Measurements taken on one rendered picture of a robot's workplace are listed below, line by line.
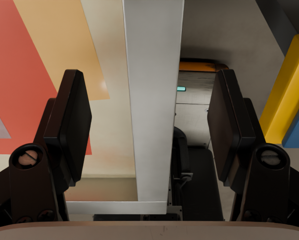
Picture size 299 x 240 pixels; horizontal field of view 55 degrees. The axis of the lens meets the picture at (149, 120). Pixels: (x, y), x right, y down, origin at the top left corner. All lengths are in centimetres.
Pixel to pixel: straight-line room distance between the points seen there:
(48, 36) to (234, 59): 129
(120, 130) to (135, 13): 16
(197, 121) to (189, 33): 40
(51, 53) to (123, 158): 16
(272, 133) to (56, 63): 24
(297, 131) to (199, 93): 93
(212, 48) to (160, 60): 122
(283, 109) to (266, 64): 124
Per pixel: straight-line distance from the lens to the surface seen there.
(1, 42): 27
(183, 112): 128
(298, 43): 29
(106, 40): 24
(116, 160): 36
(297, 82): 30
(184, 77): 128
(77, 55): 26
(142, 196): 37
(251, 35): 143
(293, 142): 34
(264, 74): 159
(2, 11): 25
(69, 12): 24
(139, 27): 19
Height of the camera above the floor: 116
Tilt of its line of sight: 42 degrees down
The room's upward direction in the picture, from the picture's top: 180 degrees counter-clockwise
